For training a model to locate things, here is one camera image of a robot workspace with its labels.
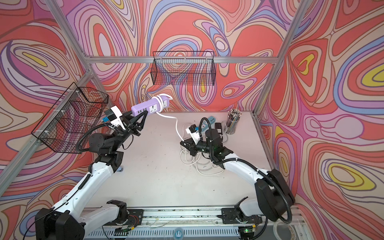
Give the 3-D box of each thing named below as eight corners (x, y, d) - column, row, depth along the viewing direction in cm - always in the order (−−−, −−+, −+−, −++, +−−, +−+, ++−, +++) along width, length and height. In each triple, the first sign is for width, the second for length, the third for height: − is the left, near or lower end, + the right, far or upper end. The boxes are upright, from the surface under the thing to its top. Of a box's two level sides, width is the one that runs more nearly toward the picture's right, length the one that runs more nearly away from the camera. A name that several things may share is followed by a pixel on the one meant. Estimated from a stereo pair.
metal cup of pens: (226, 134, 106) (230, 118, 94) (224, 124, 112) (228, 108, 100) (237, 134, 106) (243, 118, 94) (234, 124, 112) (240, 108, 100)
